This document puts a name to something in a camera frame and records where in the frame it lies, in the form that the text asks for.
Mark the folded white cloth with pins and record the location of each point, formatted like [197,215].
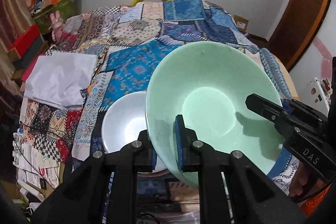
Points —
[57,80]

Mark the brown wooden door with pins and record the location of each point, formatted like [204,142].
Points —
[296,29]

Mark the pink bunny toy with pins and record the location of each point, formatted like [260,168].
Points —
[57,25]

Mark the pink bow wall sticker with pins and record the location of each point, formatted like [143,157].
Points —
[325,67]

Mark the patchwork patterned bed cover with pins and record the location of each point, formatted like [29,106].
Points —
[129,42]

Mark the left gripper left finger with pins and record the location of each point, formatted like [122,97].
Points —
[103,189]

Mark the pink plate with brown rim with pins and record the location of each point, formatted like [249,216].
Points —
[153,174]

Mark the white suitcase with stickers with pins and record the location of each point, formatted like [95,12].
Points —
[315,95]

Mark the mint green bowl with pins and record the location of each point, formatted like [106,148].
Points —
[207,83]

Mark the white bowl with dots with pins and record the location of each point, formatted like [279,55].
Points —
[123,121]

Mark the papers pile on floor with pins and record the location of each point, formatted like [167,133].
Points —
[31,166]

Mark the red and blue box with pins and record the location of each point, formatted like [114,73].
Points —
[26,47]

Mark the person's right hand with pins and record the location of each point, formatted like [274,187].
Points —
[300,179]

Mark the striped brown curtain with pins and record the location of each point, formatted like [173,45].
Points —
[15,18]

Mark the orange jacket forearm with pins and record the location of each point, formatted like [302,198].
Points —
[309,206]

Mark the cardboard box on floor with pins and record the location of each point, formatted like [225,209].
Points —
[241,23]

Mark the green box with clutter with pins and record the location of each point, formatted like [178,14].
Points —
[40,11]

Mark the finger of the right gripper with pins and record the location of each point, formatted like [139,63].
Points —
[268,110]

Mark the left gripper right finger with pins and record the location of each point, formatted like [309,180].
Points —
[231,188]

